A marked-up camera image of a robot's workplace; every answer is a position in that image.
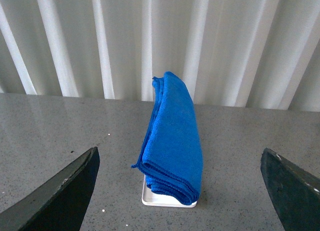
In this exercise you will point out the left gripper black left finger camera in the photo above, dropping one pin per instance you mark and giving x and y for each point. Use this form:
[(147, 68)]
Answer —
[(59, 204)]

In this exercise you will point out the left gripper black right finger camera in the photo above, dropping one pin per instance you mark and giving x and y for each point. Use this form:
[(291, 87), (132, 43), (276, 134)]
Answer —
[(294, 192)]

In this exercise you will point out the blue microfiber cloth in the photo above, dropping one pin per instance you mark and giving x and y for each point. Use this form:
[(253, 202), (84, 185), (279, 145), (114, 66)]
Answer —
[(171, 156)]

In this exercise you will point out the white towel rack with wooden bars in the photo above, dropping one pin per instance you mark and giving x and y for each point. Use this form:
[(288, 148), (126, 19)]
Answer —
[(150, 198)]

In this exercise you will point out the white pleated curtain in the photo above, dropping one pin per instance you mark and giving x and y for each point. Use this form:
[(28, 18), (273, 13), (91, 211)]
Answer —
[(238, 53)]

